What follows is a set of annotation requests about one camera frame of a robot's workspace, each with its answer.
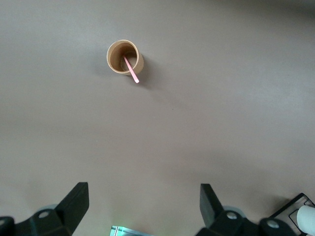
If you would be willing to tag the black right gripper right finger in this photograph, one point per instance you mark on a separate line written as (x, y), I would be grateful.
(214, 211)

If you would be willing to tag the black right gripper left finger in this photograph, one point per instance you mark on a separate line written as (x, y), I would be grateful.
(71, 206)

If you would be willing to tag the pink chopstick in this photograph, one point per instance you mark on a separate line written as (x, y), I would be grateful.
(131, 70)

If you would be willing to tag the brown cardboard cup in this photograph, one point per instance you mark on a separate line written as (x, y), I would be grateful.
(115, 59)

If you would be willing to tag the shiny metal plate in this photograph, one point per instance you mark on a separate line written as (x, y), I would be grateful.
(125, 231)

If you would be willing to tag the white cylindrical object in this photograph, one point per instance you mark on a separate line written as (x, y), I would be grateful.
(307, 220)

